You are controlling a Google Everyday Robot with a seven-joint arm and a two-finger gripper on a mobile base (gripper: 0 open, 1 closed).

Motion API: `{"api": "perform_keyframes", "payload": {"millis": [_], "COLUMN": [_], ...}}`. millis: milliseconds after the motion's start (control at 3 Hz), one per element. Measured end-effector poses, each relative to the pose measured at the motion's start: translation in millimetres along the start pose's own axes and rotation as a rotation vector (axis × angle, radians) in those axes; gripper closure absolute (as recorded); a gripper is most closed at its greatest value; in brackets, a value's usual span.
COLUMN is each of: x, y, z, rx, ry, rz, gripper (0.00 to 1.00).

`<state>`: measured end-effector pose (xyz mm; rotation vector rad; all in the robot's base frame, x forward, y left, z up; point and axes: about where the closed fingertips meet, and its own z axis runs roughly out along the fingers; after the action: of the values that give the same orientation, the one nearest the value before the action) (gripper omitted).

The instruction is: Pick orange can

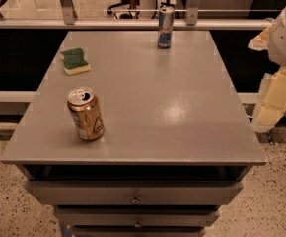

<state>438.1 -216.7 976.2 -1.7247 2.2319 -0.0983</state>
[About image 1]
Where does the drawer with knob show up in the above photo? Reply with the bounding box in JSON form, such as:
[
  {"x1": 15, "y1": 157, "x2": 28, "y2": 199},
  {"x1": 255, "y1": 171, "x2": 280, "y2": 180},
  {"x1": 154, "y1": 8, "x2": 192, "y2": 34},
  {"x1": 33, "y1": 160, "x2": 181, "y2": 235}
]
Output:
[
  {"x1": 26, "y1": 181, "x2": 243, "y2": 205},
  {"x1": 55, "y1": 207, "x2": 220, "y2": 227}
]

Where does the bottom drawer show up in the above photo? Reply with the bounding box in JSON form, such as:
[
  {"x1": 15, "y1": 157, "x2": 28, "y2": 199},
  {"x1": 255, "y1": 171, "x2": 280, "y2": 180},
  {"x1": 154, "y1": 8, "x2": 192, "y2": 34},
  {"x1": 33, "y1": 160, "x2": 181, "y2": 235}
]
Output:
[{"x1": 73, "y1": 226, "x2": 205, "y2": 237}]

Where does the metal railing post right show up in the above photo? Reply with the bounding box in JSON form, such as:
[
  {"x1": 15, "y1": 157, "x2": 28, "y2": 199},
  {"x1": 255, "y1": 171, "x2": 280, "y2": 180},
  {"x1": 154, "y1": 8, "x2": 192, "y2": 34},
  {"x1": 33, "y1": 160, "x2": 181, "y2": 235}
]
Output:
[{"x1": 185, "y1": 0, "x2": 200, "y2": 26}]

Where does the blue silver energy drink can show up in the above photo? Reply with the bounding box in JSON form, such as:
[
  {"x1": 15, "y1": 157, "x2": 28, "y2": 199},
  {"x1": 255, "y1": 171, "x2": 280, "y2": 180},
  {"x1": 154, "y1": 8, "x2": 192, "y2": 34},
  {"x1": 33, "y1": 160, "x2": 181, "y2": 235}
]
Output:
[{"x1": 158, "y1": 6, "x2": 175, "y2": 49}]

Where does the orange soda can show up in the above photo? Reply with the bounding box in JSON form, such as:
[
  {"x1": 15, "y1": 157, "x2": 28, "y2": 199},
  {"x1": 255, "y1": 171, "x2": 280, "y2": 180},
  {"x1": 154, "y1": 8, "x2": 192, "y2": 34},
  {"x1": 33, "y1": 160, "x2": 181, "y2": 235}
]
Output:
[{"x1": 67, "y1": 86, "x2": 105, "y2": 141}]

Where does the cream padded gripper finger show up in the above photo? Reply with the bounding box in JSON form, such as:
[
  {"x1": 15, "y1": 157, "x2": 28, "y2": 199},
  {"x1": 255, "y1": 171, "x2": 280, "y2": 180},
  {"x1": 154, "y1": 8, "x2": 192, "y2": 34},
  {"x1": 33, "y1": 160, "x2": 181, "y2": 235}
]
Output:
[{"x1": 251, "y1": 67, "x2": 286, "y2": 132}]

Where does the top drawer with knob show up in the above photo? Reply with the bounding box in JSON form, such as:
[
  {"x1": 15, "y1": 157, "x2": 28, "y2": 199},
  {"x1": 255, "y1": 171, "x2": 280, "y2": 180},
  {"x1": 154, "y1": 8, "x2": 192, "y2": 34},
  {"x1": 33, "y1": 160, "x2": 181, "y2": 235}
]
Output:
[{"x1": 26, "y1": 181, "x2": 243, "y2": 205}]

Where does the black office chair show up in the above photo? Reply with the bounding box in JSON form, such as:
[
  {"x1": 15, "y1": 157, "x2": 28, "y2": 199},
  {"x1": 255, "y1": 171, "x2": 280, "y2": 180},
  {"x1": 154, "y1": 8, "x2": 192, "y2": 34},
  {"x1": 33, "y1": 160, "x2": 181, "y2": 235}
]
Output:
[{"x1": 107, "y1": 0, "x2": 140, "y2": 19}]

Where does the middle drawer with knob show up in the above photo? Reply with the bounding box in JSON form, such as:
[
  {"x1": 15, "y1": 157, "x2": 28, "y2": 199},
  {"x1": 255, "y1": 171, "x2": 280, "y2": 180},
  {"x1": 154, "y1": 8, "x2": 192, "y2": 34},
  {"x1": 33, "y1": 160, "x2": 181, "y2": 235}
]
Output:
[{"x1": 55, "y1": 207, "x2": 220, "y2": 227}]

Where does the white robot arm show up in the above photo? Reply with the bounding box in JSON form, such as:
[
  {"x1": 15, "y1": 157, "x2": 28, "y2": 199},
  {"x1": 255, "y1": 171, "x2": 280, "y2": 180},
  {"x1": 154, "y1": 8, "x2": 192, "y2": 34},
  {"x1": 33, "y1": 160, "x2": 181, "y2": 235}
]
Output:
[{"x1": 248, "y1": 7, "x2": 286, "y2": 133}]

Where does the grey drawer cabinet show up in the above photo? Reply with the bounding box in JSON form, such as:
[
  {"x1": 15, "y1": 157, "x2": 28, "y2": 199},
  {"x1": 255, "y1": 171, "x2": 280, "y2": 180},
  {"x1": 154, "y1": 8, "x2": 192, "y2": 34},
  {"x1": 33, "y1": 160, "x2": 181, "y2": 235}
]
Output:
[{"x1": 0, "y1": 30, "x2": 268, "y2": 237}]

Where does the green yellow sponge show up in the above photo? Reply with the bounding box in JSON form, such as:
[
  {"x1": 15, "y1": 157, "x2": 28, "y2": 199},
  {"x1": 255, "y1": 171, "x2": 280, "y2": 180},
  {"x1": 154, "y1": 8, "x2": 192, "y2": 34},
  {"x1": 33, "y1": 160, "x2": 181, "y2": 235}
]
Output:
[{"x1": 61, "y1": 48, "x2": 91, "y2": 76}]

